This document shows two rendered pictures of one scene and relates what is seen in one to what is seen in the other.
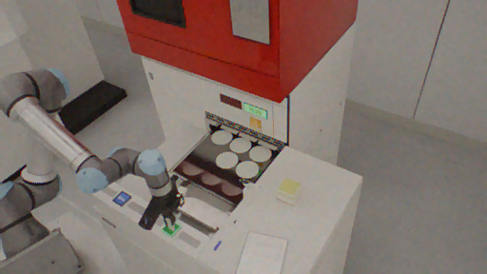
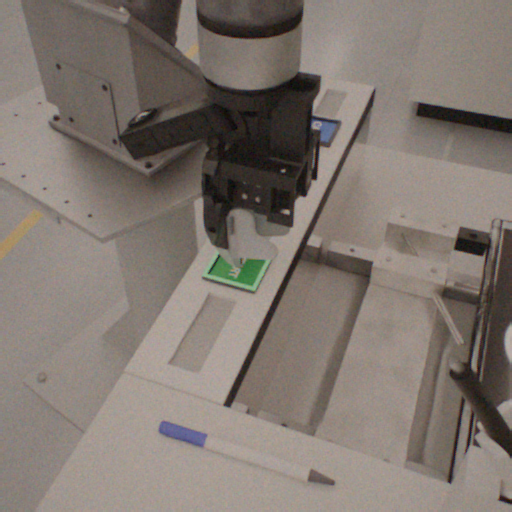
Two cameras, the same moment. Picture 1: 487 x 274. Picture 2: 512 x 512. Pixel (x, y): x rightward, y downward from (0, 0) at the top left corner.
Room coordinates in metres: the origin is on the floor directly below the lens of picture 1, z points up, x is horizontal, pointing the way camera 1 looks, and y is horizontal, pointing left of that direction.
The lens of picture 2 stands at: (0.69, -0.13, 1.41)
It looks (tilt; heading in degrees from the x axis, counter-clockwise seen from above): 44 degrees down; 73
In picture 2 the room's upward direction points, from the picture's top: straight up
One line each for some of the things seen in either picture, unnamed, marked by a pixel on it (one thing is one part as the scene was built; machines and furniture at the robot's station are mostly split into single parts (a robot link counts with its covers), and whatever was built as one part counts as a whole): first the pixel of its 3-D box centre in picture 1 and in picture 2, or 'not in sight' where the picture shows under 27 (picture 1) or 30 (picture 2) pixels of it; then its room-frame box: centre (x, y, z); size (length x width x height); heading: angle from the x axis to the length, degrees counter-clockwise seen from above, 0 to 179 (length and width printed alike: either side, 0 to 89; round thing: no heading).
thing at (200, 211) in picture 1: (193, 207); (390, 340); (0.96, 0.23, 0.87); 0.36 x 0.08 x 0.03; 52
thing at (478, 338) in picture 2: (202, 187); (479, 332); (1.04, 0.19, 0.90); 0.38 x 0.01 x 0.01; 52
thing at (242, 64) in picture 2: (159, 184); (251, 43); (0.82, 0.28, 1.20); 0.08 x 0.08 x 0.05
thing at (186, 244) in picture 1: (150, 224); (277, 238); (0.88, 0.39, 0.89); 0.55 x 0.09 x 0.14; 52
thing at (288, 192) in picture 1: (289, 191); not in sight; (0.89, -0.15, 1.00); 0.07 x 0.07 x 0.07; 54
